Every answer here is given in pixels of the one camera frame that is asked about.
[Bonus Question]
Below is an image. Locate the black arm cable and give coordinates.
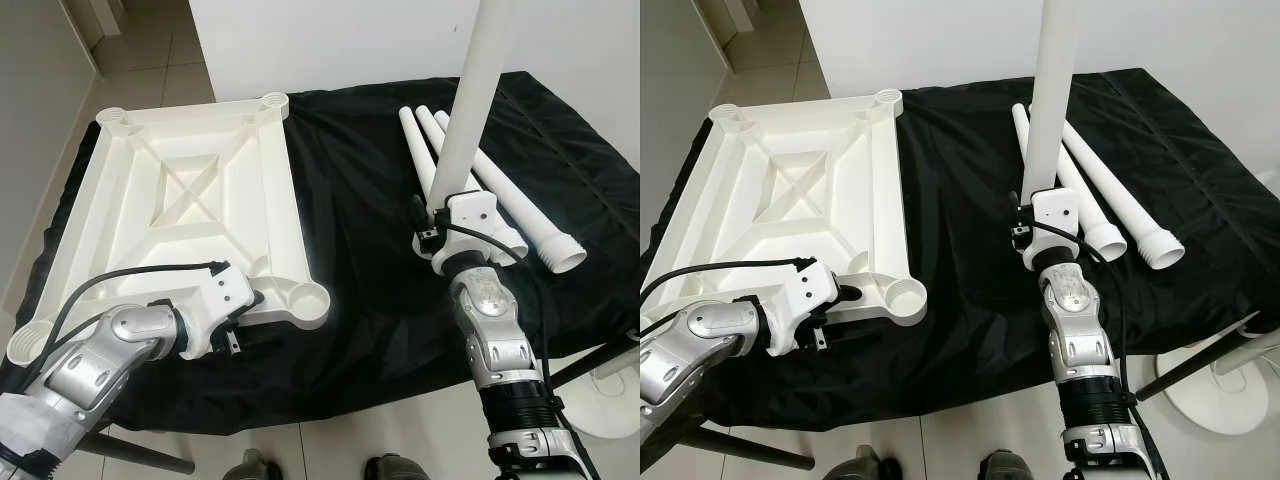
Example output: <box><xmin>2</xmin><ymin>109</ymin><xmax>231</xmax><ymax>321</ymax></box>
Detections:
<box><xmin>20</xmin><ymin>262</ymin><xmax>226</xmax><ymax>391</ymax></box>
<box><xmin>435</xmin><ymin>222</ymin><xmax>601</xmax><ymax>480</ymax></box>
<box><xmin>640</xmin><ymin>257</ymin><xmax>816</xmax><ymax>311</ymax></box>
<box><xmin>1030</xmin><ymin>222</ymin><xmax>1171</xmax><ymax>480</ymax></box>

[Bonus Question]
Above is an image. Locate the white plastic table top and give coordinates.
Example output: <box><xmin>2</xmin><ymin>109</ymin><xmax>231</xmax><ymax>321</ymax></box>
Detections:
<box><xmin>640</xmin><ymin>88</ymin><xmax>929</xmax><ymax>331</ymax></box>
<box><xmin>5</xmin><ymin>92</ymin><xmax>333</xmax><ymax>368</ymax></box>

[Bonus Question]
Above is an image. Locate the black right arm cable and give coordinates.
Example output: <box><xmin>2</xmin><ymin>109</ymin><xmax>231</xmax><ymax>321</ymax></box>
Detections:
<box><xmin>1030</xmin><ymin>222</ymin><xmax>1171</xmax><ymax>480</ymax></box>
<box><xmin>435</xmin><ymin>222</ymin><xmax>601</xmax><ymax>480</ymax></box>

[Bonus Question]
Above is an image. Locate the white bent tube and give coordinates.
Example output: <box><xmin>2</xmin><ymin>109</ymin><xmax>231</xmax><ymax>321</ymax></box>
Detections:
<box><xmin>1210</xmin><ymin>325</ymin><xmax>1280</xmax><ymax>376</ymax></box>

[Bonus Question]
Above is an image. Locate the grey robot left foot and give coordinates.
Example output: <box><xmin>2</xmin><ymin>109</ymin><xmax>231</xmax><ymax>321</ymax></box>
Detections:
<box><xmin>835</xmin><ymin>447</ymin><xmax>901</xmax><ymax>480</ymax></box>
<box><xmin>222</xmin><ymin>450</ymin><xmax>281</xmax><ymax>480</ymax></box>

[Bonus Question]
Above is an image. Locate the black metal table leg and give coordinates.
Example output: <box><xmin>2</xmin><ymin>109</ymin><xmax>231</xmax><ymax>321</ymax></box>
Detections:
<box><xmin>545</xmin><ymin>330</ymin><xmax>640</xmax><ymax>391</ymax></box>
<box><xmin>1135</xmin><ymin>320</ymin><xmax>1266</xmax><ymax>401</ymax></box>
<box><xmin>75</xmin><ymin>430</ymin><xmax>198</xmax><ymax>476</ymax></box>
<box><xmin>690</xmin><ymin>425</ymin><xmax>816</xmax><ymax>473</ymax></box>

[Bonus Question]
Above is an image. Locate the black cloth table cover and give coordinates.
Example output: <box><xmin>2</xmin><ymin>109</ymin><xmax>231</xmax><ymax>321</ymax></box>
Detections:
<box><xmin>0</xmin><ymin>70</ymin><xmax>640</xmax><ymax>436</ymax></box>
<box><xmin>640</xmin><ymin>68</ymin><xmax>1280</xmax><ymax>433</ymax></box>

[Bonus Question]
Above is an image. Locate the grey robot right foot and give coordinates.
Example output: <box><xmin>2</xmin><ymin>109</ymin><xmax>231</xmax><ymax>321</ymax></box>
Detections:
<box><xmin>365</xmin><ymin>453</ymin><xmax>431</xmax><ymax>480</ymax></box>
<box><xmin>978</xmin><ymin>450</ymin><xmax>1046</xmax><ymax>480</ymax></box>

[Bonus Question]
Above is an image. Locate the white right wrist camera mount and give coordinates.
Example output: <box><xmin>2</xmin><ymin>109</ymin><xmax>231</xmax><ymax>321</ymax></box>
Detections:
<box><xmin>1022</xmin><ymin>187</ymin><xmax>1086</xmax><ymax>269</ymax></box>
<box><xmin>432</xmin><ymin>190</ymin><xmax>503</xmax><ymax>263</ymax></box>

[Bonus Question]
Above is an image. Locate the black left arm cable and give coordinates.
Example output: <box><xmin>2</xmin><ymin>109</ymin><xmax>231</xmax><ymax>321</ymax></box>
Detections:
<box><xmin>20</xmin><ymin>262</ymin><xmax>226</xmax><ymax>391</ymax></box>
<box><xmin>640</xmin><ymin>257</ymin><xmax>816</xmax><ymax>311</ymax></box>

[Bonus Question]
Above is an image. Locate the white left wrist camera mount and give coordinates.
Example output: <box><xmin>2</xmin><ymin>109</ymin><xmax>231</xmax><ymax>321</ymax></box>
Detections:
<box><xmin>762</xmin><ymin>262</ymin><xmax>846</xmax><ymax>358</ymax></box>
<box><xmin>175</xmin><ymin>262</ymin><xmax>259</xmax><ymax>361</ymax></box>

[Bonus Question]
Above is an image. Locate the grey robot foot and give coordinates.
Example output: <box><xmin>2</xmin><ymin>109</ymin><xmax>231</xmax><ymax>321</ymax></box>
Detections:
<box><xmin>222</xmin><ymin>450</ymin><xmax>281</xmax><ymax>480</ymax></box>
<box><xmin>835</xmin><ymin>447</ymin><xmax>901</xmax><ymax>480</ymax></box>
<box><xmin>365</xmin><ymin>453</ymin><xmax>431</xmax><ymax>480</ymax></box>
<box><xmin>978</xmin><ymin>450</ymin><xmax>1046</xmax><ymax>480</ymax></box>

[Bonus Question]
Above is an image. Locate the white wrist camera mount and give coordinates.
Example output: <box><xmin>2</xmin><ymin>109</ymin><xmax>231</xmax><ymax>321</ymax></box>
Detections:
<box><xmin>432</xmin><ymin>190</ymin><xmax>503</xmax><ymax>263</ymax></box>
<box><xmin>762</xmin><ymin>262</ymin><xmax>846</xmax><ymax>358</ymax></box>
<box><xmin>175</xmin><ymin>262</ymin><xmax>259</xmax><ymax>361</ymax></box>
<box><xmin>1022</xmin><ymin>187</ymin><xmax>1086</xmax><ymax>269</ymax></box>

